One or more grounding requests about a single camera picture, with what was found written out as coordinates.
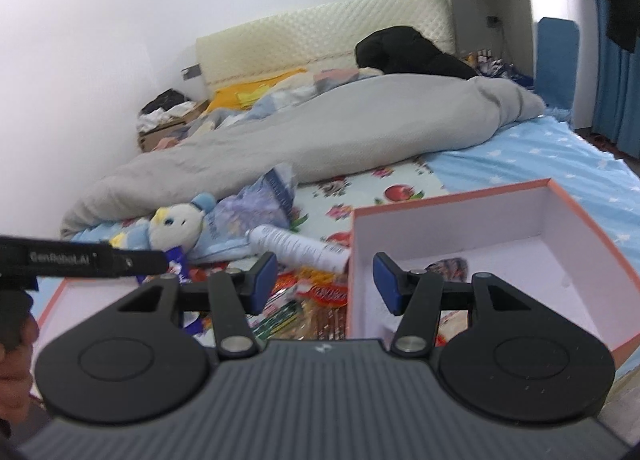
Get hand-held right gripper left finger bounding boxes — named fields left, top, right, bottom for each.
left=117, top=251, right=278, bottom=359

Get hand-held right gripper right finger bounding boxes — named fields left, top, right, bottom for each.
left=372, top=251, right=527, bottom=357

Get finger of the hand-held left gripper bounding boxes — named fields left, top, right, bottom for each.
left=112, top=247, right=169, bottom=286

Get pink gift box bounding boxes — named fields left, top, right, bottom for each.
left=346, top=178, right=640, bottom=371

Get person's left hand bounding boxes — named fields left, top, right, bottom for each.
left=0, top=315, right=40, bottom=426

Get purple snack packet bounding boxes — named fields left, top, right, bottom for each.
left=167, top=246, right=192, bottom=286

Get green striped snack packet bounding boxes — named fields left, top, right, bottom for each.
left=250, top=301, right=307, bottom=340

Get pink box lid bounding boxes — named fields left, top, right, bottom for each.
left=36, top=277, right=138, bottom=341

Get blue and white plush toy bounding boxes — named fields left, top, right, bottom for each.
left=109, top=193, right=251, bottom=266

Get white printed bottle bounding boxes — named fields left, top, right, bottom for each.
left=247, top=224, right=352, bottom=275

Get red patterned snack packet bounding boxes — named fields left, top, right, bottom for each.
left=425, top=257, right=471, bottom=282

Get tan snack packet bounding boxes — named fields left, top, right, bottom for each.
left=304, top=305, right=349, bottom=340

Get beige snack packet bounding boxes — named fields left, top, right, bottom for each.
left=435, top=311, right=473, bottom=346

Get clear plastic bag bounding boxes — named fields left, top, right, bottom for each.
left=212, top=163, right=301, bottom=241

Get fruit print mat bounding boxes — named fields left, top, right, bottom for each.
left=270, top=155, right=451, bottom=291

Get cardboard box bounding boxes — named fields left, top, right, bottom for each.
left=137, top=100, right=211, bottom=153

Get white crumpled cloth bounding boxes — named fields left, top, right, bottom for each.
left=139, top=108, right=193, bottom=133

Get grey duvet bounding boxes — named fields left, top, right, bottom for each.
left=60, top=74, right=546, bottom=241

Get black cloth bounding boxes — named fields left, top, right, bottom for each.
left=141, top=89, right=193, bottom=114

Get yellow pillow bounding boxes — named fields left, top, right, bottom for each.
left=206, top=68, right=308, bottom=114

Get blue star bed sheet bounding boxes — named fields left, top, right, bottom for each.
left=430, top=110, right=640, bottom=321

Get black padded jacket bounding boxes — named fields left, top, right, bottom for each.
left=354, top=25, right=481, bottom=81

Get blue and white shoes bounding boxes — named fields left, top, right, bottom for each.
left=472, top=58, right=533, bottom=88

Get cream quilted headboard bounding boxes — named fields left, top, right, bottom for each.
left=195, top=0, right=456, bottom=101

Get blue curtain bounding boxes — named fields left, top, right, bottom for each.
left=570, top=0, right=640, bottom=161

